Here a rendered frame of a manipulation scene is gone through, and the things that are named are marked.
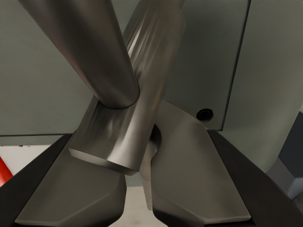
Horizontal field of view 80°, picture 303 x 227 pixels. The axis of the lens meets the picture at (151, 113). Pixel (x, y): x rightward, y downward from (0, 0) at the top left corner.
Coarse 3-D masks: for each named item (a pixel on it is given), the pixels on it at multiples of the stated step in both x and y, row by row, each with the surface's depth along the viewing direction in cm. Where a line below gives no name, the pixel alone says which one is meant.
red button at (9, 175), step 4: (0, 160) 19; (0, 164) 19; (4, 164) 19; (0, 168) 19; (4, 168) 19; (0, 172) 19; (4, 172) 19; (8, 172) 20; (0, 176) 19; (4, 176) 19; (8, 176) 19; (12, 176) 20; (0, 180) 19; (4, 180) 19; (0, 184) 19
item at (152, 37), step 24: (144, 0) 7; (168, 0) 7; (144, 24) 6; (168, 24) 6; (144, 48) 6; (168, 48) 6; (144, 72) 6; (168, 72) 6; (144, 96) 5; (96, 120) 5; (120, 120) 5; (144, 120) 5; (72, 144) 5; (96, 144) 5; (120, 144) 5; (144, 144) 5; (120, 168) 5
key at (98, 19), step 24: (24, 0) 2; (48, 0) 2; (72, 0) 2; (96, 0) 2; (48, 24) 2; (72, 24) 2; (96, 24) 3; (72, 48) 3; (96, 48) 3; (120, 48) 3; (96, 72) 3; (120, 72) 4; (96, 96) 5; (120, 96) 4; (144, 168) 12; (144, 192) 19
